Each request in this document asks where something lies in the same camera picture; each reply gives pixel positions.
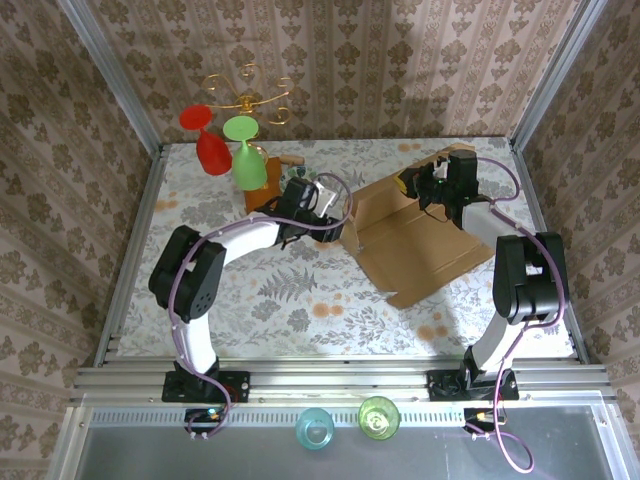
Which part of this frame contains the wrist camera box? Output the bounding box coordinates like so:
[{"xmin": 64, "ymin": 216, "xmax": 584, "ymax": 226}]
[
  {"xmin": 422, "ymin": 156, "xmax": 451, "ymax": 181},
  {"xmin": 313, "ymin": 180, "xmax": 343, "ymax": 217}
]

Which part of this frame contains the floral tablecloth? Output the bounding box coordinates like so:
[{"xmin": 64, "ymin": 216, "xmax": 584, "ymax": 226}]
[{"xmin": 117, "ymin": 135, "xmax": 576, "ymax": 359}]

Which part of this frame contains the red plastic goblet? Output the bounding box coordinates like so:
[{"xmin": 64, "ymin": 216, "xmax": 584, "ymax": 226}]
[{"xmin": 178, "ymin": 103, "xmax": 233, "ymax": 177}]

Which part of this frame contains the gold wire stand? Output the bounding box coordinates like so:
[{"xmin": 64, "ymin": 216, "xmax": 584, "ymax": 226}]
[{"xmin": 203, "ymin": 63, "xmax": 296, "ymax": 127}]

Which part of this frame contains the small black circuit board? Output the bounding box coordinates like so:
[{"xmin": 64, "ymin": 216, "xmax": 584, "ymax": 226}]
[
  {"xmin": 463, "ymin": 407, "xmax": 507, "ymax": 434},
  {"xmin": 183, "ymin": 407, "xmax": 227, "ymax": 434}
]

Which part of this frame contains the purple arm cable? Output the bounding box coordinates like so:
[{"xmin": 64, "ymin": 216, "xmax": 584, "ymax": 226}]
[
  {"xmin": 467, "ymin": 157, "xmax": 570, "ymax": 474},
  {"xmin": 167, "ymin": 172, "xmax": 355, "ymax": 442}
]

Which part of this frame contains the aluminium extrusion frame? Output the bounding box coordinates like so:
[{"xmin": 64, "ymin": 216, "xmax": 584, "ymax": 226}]
[{"xmin": 44, "ymin": 0, "xmax": 640, "ymax": 480}]

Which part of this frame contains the brown cardboard paper box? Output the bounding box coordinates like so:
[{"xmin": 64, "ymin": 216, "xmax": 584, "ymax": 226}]
[{"xmin": 339, "ymin": 143, "xmax": 496, "ymax": 309}]

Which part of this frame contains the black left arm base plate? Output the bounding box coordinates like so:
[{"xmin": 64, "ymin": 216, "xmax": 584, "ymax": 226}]
[{"xmin": 161, "ymin": 370, "xmax": 252, "ymax": 404}]

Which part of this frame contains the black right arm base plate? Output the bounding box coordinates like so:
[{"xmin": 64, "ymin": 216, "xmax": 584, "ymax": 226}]
[{"xmin": 426, "ymin": 368, "xmax": 522, "ymax": 403}]

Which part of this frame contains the leaf pattern bowl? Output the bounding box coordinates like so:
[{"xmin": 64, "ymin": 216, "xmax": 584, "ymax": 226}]
[{"xmin": 285, "ymin": 165, "xmax": 319, "ymax": 184}]

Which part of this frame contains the green transparent cup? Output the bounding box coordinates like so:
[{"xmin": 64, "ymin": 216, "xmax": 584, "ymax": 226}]
[{"xmin": 357, "ymin": 395, "xmax": 402, "ymax": 443}]

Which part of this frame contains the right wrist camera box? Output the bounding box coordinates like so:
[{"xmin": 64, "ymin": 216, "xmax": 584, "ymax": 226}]
[{"xmin": 422, "ymin": 156, "xmax": 451, "ymax": 181}]

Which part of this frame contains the blue transparent cup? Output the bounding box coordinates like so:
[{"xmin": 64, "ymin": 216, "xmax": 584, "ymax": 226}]
[{"xmin": 294, "ymin": 406, "xmax": 337, "ymax": 454}]

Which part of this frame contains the green plastic goblet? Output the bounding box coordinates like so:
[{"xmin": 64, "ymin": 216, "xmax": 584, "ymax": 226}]
[{"xmin": 222, "ymin": 115, "xmax": 269, "ymax": 192}]

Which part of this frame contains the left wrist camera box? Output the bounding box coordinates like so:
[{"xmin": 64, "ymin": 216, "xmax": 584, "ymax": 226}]
[{"xmin": 313, "ymin": 180, "xmax": 343, "ymax": 217}]

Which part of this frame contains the grey metal shelf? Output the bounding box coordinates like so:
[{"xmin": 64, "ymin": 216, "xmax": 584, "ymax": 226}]
[{"xmin": 47, "ymin": 404, "xmax": 630, "ymax": 480}]

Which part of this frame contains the orange wooden block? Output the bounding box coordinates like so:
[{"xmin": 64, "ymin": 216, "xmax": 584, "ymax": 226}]
[{"xmin": 243, "ymin": 155, "xmax": 287, "ymax": 214}]

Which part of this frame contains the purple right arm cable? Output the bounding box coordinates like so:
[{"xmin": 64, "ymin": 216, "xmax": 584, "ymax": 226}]
[{"xmin": 467, "ymin": 157, "xmax": 570, "ymax": 474}]

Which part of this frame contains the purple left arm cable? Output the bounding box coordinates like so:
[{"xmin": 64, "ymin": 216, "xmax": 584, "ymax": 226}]
[{"xmin": 167, "ymin": 172, "xmax": 355, "ymax": 442}]

